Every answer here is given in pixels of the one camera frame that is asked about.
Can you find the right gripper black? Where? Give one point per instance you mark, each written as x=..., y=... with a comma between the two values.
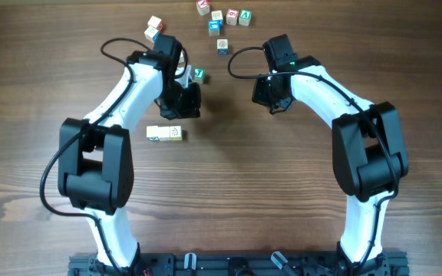
x=268, y=98

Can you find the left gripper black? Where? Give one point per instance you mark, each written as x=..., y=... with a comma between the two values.
x=183, y=106

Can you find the green-sided picture block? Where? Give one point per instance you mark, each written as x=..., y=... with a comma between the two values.
x=176, y=133

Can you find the plain white picture block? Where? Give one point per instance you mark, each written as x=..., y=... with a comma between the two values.
x=152, y=133

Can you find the red V block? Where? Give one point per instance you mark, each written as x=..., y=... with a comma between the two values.
x=163, y=133

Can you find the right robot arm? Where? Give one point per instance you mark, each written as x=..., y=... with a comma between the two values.
x=368, y=151

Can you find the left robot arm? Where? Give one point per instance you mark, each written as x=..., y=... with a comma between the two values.
x=95, y=163

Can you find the green J letter block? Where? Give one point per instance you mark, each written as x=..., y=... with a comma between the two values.
x=199, y=75

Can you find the green-sided Z block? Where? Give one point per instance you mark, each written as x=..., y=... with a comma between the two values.
x=182, y=59

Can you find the blue D letter block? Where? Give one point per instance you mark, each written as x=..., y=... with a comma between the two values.
x=222, y=46

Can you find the blue-sided white block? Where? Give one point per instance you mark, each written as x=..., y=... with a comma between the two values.
x=151, y=33

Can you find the green V block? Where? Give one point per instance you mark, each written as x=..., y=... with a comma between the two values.
x=245, y=17

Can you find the red-sided white block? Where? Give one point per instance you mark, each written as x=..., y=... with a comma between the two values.
x=156, y=23

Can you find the blue-topped block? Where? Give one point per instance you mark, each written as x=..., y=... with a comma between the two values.
x=214, y=28

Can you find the red 6 block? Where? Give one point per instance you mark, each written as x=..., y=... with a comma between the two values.
x=232, y=16

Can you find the blue-sided picture block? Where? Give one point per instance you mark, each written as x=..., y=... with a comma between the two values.
x=217, y=16

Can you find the red A top block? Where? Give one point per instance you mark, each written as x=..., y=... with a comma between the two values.
x=203, y=7

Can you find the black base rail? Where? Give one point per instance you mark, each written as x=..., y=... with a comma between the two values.
x=310, y=263

